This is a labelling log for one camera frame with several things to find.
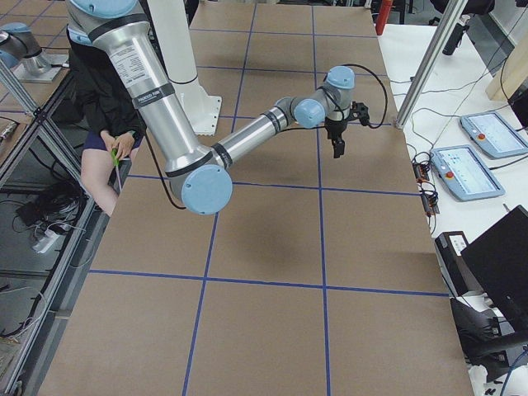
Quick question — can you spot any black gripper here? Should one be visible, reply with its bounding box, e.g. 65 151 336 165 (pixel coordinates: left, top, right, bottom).
325 118 348 158

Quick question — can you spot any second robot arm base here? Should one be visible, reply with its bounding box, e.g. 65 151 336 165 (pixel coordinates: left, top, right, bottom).
1 22 69 83

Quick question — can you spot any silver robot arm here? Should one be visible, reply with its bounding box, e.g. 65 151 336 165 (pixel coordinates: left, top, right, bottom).
67 1 355 215

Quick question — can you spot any orange circuit board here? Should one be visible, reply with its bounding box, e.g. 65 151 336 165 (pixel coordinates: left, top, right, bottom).
412 161 431 183

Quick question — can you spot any near blue teach pendant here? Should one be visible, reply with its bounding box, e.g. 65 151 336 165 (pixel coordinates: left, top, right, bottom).
430 144 505 201

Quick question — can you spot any blue teach pendant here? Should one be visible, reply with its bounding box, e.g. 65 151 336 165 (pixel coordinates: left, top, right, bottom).
460 111 527 159
430 144 505 201

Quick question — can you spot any red cylinder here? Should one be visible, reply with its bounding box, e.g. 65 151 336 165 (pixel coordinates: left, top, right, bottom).
375 0 394 35

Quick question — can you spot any far blue teach pendant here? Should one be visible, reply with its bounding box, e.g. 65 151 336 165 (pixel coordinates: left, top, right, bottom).
460 111 527 159

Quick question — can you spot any black bottle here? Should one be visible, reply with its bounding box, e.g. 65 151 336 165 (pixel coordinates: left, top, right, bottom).
442 15 470 55

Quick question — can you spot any black box with label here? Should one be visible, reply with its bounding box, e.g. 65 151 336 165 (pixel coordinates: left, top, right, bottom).
434 231 480 296

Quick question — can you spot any black laptop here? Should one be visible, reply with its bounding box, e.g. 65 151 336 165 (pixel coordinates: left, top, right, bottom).
462 205 527 331

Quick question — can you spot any seated person in black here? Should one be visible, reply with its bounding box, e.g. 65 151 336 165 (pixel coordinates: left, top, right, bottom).
68 38 147 215

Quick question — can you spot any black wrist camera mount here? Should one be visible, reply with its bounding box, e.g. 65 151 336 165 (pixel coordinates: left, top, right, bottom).
348 101 370 126

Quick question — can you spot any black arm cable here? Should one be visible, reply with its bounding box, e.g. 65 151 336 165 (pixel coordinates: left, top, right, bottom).
325 63 389 130

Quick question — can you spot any aluminium frame post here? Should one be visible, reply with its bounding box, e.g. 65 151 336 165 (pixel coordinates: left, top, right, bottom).
394 0 468 130

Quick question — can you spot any white camera pillar with base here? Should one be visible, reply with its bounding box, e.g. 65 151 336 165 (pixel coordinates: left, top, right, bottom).
148 0 222 135

